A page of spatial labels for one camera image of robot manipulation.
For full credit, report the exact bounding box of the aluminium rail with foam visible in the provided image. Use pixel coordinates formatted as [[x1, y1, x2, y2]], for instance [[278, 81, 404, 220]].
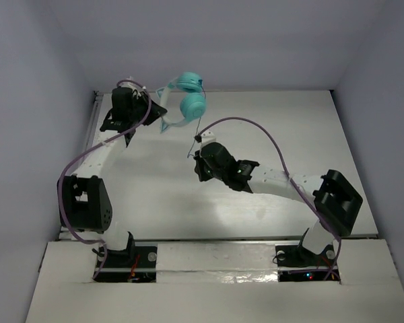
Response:
[[94, 239, 341, 283]]

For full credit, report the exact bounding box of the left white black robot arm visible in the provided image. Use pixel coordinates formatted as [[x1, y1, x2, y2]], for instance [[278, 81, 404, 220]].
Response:
[[57, 78, 167, 265]]

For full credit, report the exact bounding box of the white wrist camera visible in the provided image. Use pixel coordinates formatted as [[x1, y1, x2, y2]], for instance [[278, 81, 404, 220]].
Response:
[[121, 76, 147, 100], [195, 131, 216, 147]]

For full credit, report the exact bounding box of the left aluminium side rail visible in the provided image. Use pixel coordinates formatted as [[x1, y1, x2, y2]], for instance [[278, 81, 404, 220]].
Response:
[[57, 91, 103, 245]]

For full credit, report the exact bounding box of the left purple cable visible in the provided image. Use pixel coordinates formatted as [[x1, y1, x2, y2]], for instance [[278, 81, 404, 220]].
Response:
[[58, 79, 152, 279]]

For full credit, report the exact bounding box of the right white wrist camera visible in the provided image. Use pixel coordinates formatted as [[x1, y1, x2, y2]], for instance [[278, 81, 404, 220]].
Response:
[[195, 131, 216, 147]]

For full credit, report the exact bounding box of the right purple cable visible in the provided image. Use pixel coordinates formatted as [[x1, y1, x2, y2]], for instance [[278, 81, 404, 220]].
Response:
[[197, 116, 343, 281]]

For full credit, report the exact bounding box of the purple cable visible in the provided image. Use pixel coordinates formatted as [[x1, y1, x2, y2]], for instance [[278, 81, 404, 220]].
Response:
[[58, 79, 152, 279], [197, 116, 343, 281]]

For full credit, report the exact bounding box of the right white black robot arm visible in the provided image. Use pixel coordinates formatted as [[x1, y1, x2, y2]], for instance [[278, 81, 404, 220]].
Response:
[[193, 142, 363, 268]]

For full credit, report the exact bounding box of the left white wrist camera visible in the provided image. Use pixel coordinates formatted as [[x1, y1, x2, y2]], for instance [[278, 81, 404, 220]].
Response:
[[121, 76, 147, 100]]

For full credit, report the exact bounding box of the thin blue headphone cable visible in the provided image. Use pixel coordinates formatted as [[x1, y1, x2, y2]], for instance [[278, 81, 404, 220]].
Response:
[[187, 80, 208, 159]]

